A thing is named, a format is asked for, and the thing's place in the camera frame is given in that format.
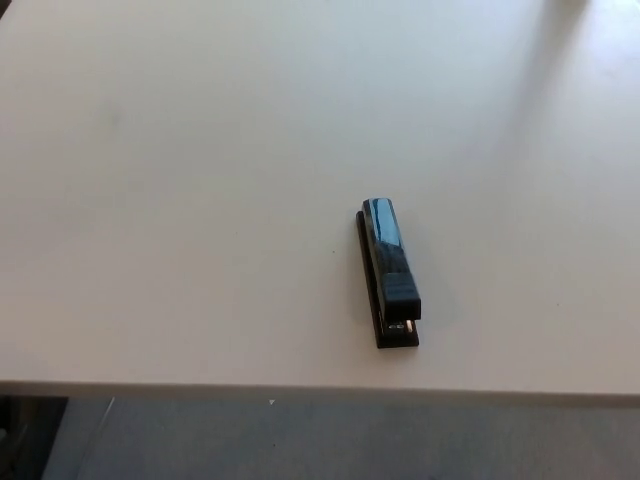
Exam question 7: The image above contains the black desk stapler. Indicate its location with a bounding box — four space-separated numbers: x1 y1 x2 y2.
355 197 423 351

